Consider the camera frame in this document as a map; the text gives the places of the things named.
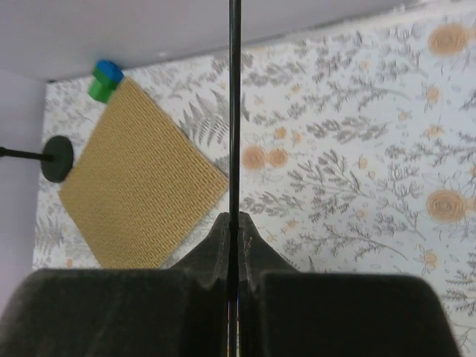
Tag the green and blue toy block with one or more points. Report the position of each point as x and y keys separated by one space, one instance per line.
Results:
x=107 y=75

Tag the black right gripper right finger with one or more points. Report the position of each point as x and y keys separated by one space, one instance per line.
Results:
x=285 y=312

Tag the thin black tent pole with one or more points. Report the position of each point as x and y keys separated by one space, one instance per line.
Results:
x=235 y=22

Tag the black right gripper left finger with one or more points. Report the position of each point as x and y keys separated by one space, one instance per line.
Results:
x=179 y=311

